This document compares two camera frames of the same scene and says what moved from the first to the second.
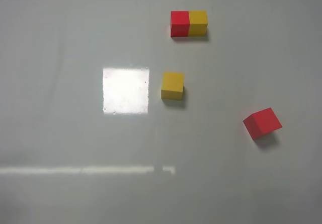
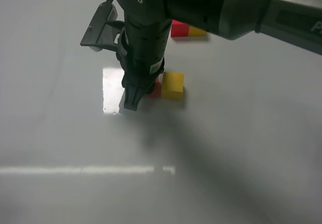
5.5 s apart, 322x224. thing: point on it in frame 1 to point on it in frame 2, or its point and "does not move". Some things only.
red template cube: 179,23 does not move
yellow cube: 172,85 does not move
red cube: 261,123 to 157,89
